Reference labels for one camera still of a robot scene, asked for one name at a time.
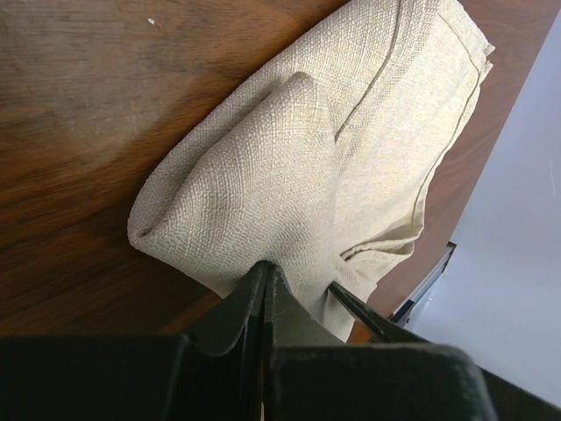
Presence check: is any beige cloth napkin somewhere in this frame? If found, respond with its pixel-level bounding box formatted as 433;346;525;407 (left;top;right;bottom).
127;1;493;340

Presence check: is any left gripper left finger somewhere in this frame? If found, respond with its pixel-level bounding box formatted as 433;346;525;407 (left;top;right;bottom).
174;262;268;420

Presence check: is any aluminium table frame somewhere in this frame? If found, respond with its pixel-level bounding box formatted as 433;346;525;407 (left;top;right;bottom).
389;242;457;329

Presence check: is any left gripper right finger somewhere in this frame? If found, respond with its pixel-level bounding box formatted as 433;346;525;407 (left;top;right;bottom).
264;266;348;420

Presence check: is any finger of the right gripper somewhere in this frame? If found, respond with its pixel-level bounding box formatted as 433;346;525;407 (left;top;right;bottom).
328;282;428;344

